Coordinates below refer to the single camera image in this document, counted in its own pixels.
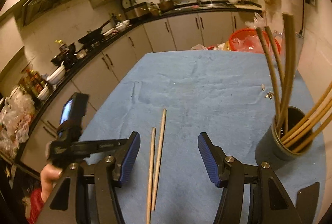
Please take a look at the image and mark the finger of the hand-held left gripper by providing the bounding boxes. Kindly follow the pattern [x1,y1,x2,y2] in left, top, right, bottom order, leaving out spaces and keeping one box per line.
[71,138,129,160]

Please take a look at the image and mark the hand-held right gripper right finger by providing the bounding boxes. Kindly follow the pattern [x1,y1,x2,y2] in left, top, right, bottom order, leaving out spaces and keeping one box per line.
[198,132,303,224]

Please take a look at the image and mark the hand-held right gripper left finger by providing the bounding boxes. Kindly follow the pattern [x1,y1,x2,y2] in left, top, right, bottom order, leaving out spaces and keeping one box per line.
[35,131,141,224]

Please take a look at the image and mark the pale wooden chopstick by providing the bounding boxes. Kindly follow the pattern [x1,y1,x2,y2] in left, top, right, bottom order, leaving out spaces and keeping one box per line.
[146,127,156,224]
[151,109,167,212]

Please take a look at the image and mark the dark round chopstick holder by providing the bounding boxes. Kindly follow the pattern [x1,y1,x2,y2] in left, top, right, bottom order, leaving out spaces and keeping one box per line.
[255,106,321,161]

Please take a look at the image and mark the bunch of brown chopsticks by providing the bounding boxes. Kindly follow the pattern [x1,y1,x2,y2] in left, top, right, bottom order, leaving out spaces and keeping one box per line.
[255,14,332,153]

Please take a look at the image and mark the person's left hand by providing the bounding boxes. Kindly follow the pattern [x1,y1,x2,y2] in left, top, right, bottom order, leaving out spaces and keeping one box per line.
[40,164,63,201]

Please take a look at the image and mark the small white bowl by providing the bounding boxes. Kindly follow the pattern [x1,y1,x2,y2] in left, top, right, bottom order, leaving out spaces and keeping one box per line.
[36,84,51,100]

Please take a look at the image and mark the large white bowl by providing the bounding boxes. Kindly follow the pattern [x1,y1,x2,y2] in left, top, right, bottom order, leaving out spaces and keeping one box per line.
[47,62,67,85]

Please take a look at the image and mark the group of sauce bottles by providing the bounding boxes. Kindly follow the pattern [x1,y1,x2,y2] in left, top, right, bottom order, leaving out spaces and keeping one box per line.
[19,69,45,98]

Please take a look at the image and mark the black cooking pot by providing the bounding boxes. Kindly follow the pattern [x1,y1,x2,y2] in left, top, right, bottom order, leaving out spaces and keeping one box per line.
[50,43,77,69]

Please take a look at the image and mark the crumpled plastic bags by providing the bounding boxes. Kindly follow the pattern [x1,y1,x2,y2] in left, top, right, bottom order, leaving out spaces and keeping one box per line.
[0,89,36,147]

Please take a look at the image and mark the blue towel cloth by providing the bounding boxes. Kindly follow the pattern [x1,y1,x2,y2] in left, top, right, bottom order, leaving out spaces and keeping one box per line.
[78,51,327,224]

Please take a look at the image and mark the black wok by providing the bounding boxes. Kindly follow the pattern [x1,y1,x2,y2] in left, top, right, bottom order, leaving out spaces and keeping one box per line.
[78,21,111,45]

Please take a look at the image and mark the metal storage box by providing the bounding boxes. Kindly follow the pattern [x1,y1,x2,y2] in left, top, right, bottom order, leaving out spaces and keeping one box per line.
[124,2,151,20]

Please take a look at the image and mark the pink plastic bag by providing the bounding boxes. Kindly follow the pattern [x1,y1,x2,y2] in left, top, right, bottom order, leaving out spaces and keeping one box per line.
[233,35,263,53]

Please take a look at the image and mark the red plastic basin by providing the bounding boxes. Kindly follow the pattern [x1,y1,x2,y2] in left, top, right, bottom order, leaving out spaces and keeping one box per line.
[228,28,282,55]

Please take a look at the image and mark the copper cooking pot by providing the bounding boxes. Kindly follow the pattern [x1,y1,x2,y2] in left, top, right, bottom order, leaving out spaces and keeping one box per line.
[159,0,175,12]

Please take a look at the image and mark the black kitchen countertop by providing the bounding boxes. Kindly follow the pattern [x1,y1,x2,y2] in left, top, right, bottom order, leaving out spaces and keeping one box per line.
[0,2,264,162]

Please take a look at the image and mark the wooden cutting board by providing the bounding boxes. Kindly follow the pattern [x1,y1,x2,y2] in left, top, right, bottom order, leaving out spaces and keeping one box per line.
[234,3,263,10]

